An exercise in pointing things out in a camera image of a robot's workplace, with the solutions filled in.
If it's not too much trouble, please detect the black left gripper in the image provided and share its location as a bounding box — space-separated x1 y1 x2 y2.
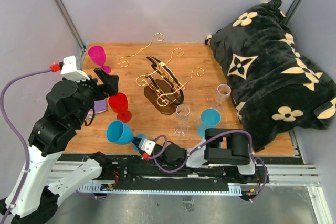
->
70 66 119 125

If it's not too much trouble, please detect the red plastic wine glass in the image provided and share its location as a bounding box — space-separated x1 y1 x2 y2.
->
108 92 132 123

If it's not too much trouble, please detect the magenta plastic wine glass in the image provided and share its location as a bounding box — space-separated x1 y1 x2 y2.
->
88 46 111 74

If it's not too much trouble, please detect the blue plastic wine glass back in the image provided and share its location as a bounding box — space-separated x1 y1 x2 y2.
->
106 120 145 151

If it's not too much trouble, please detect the blue plastic wine glass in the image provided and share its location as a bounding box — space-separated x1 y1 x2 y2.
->
106 120 145 151
197 108 221 138

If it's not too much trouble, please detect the clear wine glass back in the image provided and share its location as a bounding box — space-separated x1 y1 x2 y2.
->
174 104 190 136

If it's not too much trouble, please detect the clear wine glass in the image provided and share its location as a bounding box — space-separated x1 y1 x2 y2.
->
212 84 231 110
174 104 190 136

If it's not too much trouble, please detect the blue plastic wine glass front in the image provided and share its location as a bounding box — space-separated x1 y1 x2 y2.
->
197 108 221 138

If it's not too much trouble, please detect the clear wine glass front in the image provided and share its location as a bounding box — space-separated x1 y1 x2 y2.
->
212 84 231 110

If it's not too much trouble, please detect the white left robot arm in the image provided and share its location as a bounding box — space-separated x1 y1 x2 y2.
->
1 68 119 223

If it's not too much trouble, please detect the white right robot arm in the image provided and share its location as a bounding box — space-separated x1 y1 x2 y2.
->
151 128 257 182

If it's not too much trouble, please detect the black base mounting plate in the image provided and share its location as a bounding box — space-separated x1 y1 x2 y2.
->
57 153 271 192

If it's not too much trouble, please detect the purple folded cloth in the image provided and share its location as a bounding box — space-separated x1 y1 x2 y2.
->
86 99 108 120

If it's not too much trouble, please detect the black floral plush pillow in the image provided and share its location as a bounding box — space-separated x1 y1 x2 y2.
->
205 0 335 152

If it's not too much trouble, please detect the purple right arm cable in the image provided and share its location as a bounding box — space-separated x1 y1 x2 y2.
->
146 129 269 204

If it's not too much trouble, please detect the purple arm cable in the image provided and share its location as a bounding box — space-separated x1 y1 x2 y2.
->
0 67 111 224
146 129 269 204

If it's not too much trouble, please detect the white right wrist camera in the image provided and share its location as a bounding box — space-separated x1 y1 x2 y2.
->
138 137 156 160

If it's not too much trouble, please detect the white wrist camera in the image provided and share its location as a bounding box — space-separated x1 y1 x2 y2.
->
49 55 90 82
138 137 156 160

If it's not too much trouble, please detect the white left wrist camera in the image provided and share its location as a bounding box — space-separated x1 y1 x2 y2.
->
49 55 90 82

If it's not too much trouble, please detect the gold wire wine glass rack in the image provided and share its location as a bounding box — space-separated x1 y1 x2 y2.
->
118 33 205 115

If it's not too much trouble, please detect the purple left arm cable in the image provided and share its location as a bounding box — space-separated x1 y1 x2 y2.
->
0 67 111 224

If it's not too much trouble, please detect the aluminium frame rail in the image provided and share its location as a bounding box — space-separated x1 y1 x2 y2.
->
34 159 323 197

